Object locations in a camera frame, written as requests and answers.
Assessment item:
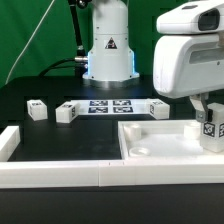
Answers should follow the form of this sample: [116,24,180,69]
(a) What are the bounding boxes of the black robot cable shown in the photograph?
[38,0,89,78]

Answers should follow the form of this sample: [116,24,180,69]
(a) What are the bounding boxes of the white U-shaped fence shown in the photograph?
[0,126,224,189]

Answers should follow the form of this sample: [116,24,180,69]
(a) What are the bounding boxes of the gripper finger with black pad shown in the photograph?
[190,93,208,123]

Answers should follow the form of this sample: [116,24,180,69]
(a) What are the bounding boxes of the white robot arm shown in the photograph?
[83,0,224,123]

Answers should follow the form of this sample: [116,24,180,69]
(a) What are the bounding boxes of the white thin cable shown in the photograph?
[4,0,56,85]

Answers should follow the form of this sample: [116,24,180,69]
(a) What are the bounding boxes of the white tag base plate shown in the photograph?
[72,99,147,115]

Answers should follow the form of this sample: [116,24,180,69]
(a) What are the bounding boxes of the white square tabletop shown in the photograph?
[118,120,224,165]

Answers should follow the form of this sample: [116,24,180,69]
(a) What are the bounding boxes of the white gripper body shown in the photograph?
[153,0,224,98]

